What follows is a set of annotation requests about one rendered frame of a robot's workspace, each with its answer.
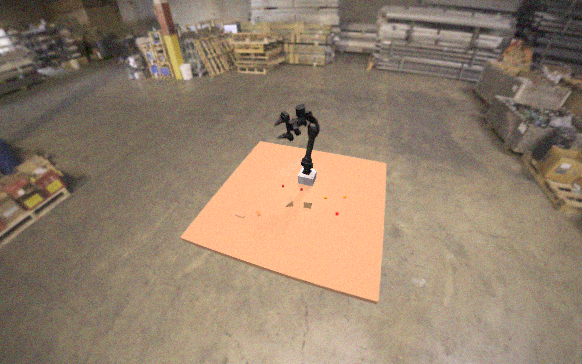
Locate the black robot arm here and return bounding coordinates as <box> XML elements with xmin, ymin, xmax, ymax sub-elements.
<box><xmin>291</xmin><ymin>103</ymin><xmax>320</xmax><ymax>175</ymax></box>

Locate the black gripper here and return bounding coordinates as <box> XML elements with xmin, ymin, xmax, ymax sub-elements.
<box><xmin>274</xmin><ymin>111</ymin><xmax>299</xmax><ymax>141</ymax></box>

